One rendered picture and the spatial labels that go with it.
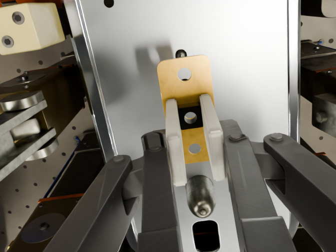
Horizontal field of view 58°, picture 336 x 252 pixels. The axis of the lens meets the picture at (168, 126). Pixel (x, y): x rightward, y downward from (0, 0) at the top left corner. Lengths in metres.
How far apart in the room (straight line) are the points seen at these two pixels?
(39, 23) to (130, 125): 0.14
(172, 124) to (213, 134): 0.03
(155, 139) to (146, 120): 0.18
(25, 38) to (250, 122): 0.23
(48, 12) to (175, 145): 0.18
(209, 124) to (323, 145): 0.60
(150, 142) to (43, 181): 0.64
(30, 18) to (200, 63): 0.13
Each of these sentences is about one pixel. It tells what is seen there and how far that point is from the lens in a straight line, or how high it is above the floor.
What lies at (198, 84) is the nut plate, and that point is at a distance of 0.22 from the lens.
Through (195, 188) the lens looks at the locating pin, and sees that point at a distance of 0.34.
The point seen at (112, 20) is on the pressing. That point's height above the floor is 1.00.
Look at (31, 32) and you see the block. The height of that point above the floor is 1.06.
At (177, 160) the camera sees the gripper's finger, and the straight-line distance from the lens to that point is 0.16.
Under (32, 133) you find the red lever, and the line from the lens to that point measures 0.29.
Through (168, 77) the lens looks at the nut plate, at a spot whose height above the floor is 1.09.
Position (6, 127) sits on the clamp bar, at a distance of 0.25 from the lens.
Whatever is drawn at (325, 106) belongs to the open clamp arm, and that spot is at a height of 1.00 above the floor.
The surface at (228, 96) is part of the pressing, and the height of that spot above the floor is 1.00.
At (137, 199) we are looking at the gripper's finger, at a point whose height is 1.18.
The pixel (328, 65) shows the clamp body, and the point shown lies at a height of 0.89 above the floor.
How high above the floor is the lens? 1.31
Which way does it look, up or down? 68 degrees down
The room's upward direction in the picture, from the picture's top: 178 degrees counter-clockwise
